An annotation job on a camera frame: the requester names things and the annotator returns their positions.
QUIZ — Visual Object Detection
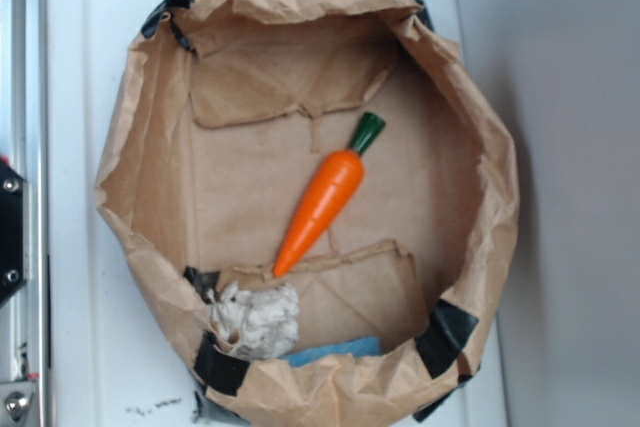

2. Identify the aluminium frame rail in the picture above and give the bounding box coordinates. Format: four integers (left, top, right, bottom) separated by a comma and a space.
1, 0, 51, 426

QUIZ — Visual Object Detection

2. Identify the black mounting bracket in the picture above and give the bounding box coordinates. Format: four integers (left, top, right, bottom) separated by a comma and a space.
0, 155, 25, 307

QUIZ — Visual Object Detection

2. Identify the crumpled white cloth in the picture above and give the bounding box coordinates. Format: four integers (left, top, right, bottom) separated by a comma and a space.
209, 281, 300, 361

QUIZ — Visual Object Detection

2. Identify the blue sponge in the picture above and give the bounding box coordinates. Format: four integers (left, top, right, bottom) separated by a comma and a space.
281, 337, 382, 368

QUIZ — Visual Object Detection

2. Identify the orange toy carrot green top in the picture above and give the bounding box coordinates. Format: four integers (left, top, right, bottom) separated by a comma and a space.
272, 112, 386, 277

